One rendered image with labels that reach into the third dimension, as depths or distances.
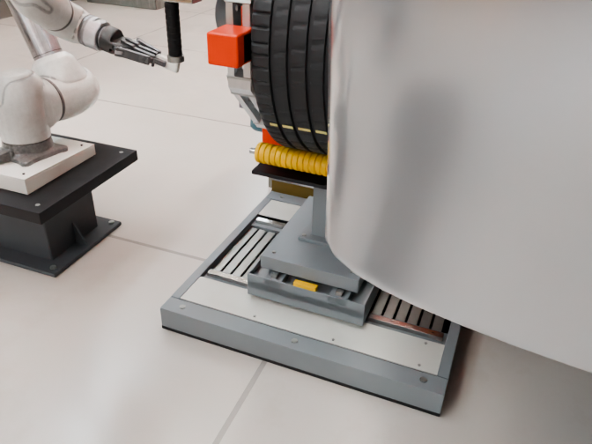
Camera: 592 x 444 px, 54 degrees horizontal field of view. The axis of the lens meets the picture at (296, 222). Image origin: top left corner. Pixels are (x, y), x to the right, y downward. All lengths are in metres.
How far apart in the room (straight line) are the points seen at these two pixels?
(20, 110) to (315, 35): 1.10
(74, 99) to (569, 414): 1.79
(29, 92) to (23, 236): 0.49
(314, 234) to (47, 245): 0.92
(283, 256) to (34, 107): 0.93
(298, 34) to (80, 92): 1.09
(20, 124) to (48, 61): 0.26
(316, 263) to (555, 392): 0.73
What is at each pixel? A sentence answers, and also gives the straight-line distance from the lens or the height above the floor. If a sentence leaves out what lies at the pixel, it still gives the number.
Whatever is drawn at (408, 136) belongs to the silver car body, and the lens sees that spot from 0.52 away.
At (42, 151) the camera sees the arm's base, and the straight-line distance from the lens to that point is 2.08.
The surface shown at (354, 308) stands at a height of 0.15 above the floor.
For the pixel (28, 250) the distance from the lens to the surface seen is 2.20.
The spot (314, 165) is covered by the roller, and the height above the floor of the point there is 0.52.
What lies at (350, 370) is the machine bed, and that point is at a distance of 1.57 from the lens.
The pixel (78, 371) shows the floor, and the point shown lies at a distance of 1.73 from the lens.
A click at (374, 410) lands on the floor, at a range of 1.57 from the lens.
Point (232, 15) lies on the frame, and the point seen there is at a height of 0.90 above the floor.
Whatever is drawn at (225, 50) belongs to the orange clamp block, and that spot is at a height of 0.85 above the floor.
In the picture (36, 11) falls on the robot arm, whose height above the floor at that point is 0.86.
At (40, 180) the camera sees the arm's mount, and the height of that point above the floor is 0.32.
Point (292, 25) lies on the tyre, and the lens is 1.25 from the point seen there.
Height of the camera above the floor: 1.18
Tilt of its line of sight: 31 degrees down
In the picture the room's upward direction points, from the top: 2 degrees clockwise
